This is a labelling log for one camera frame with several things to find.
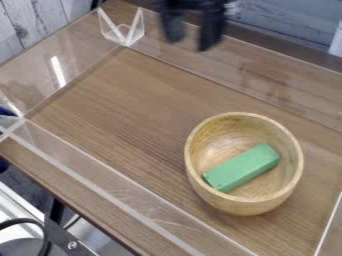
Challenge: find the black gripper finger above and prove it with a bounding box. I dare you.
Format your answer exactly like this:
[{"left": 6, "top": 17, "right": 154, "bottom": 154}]
[
  {"left": 161, "top": 10, "right": 186, "bottom": 43},
  {"left": 198, "top": 12, "right": 226, "bottom": 52}
]

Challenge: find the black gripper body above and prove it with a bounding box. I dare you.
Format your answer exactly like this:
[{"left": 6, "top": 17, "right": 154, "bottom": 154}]
[{"left": 156, "top": 0, "right": 237, "bottom": 15}]

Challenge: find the green rectangular block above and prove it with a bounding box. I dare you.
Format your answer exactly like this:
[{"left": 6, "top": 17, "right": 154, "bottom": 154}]
[{"left": 202, "top": 143, "right": 281, "bottom": 193}]

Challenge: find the light wooden bowl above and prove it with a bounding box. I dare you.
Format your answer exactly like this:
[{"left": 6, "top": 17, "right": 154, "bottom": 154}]
[{"left": 185, "top": 112, "right": 305, "bottom": 216}]

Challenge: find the blue object at left edge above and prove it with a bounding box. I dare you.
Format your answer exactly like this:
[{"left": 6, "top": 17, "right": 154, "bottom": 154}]
[{"left": 0, "top": 106, "right": 18, "bottom": 117}]

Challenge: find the black table leg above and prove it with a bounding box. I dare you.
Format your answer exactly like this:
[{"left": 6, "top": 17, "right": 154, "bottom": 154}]
[{"left": 50, "top": 199, "right": 66, "bottom": 224}]

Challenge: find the clear acrylic corner bracket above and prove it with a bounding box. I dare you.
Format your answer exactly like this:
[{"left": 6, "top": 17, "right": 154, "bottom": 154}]
[{"left": 97, "top": 8, "right": 145, "bottom": 47}]

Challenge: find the clear acrylic tray wall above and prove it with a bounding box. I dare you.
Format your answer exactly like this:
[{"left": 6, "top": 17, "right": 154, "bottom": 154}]
[{"left": 0, "top": 1, "right": 342, "bottom": 256}]

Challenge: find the black metal bracket with screw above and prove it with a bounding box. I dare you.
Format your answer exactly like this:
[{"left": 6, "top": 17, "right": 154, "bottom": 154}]
[{"left": 42, "top": 218, "right": 100, "bottom": 256}]

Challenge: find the black cable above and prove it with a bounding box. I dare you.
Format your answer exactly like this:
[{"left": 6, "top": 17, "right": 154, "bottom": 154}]
[{"left": 0, "top": 218, "right": 51, "bottom": 256}]

